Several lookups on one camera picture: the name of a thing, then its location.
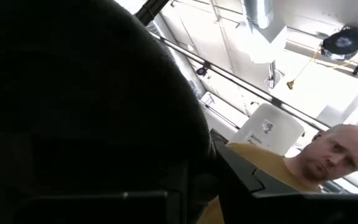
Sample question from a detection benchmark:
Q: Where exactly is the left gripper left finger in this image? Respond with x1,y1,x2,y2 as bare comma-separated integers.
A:
168,161,198,224

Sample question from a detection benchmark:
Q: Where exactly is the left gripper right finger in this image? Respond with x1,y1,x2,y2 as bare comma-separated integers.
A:
209,129,301,224

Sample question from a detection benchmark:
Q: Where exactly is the dark grey cap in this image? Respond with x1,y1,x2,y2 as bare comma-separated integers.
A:
0,0,220,224

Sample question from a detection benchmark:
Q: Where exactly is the white printed cylinder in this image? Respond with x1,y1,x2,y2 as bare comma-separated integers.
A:
228,103,305,156

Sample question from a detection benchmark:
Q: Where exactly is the person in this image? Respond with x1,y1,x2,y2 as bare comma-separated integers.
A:
197,123,358,224

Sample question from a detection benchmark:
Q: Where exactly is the long ceiling light rail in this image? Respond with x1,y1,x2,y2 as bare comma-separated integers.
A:
147,29,358,162

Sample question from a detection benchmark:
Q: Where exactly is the silver ceiling duct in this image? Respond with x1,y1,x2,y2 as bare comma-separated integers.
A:
242,0,275,30

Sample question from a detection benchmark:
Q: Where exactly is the black ceiling cord reel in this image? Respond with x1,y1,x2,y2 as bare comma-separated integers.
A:
320,25,358,62

